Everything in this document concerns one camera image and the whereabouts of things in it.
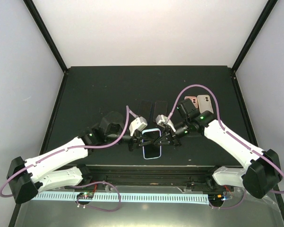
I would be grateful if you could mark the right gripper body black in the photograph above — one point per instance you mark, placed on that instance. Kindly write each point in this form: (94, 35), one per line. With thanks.
(176, 139)

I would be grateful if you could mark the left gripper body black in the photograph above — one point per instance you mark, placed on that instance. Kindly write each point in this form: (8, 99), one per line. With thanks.
(136, 139)

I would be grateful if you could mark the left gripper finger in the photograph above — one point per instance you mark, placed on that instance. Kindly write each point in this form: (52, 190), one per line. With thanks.
(145, 143)
(146, 137)

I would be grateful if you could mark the blue phone case with phone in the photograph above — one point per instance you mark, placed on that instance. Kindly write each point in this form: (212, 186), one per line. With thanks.
(152, 144)

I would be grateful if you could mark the blue phone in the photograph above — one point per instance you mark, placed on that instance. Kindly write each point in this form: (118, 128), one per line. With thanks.
(145, 108)

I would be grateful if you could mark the purple phone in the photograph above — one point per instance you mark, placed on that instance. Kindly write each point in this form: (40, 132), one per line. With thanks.
(160, 109)

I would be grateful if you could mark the pink phone case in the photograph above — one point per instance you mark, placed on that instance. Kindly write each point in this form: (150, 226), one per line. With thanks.
(193, 99)

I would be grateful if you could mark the beige phone case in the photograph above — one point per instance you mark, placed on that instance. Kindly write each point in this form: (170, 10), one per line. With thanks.
(204, 103)

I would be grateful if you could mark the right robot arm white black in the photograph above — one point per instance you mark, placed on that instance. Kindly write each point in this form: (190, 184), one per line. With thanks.
(248, 155)

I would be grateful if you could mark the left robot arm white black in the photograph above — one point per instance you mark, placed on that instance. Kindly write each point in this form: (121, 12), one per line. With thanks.
(111, 130)

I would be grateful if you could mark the small circuit board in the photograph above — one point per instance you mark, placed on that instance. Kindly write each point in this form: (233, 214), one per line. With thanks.
(85, 196)

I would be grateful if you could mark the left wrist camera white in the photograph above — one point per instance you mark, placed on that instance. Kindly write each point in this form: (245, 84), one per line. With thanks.
(139, 124)

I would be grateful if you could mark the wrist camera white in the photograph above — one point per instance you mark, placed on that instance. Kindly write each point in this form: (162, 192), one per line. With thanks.
(163, 121)
(139, 124)

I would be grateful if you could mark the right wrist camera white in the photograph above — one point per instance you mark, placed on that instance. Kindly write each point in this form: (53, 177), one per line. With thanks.
(163, 121)

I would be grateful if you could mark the black aluminium rail base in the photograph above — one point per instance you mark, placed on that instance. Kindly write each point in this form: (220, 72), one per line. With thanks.
(144, 176)

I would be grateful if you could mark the white slotted cable duct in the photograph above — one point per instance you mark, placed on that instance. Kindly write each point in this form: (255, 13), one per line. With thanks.
(126, 197)

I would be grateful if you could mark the left black frame post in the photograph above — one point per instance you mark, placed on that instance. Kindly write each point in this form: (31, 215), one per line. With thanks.
(30, 5)

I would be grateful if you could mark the black frame post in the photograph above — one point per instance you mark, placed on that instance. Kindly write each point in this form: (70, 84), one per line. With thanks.
(269, 6)
(30, 5)

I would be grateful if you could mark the right black frame post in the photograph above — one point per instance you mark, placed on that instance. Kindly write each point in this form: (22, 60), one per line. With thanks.
(269, 6)

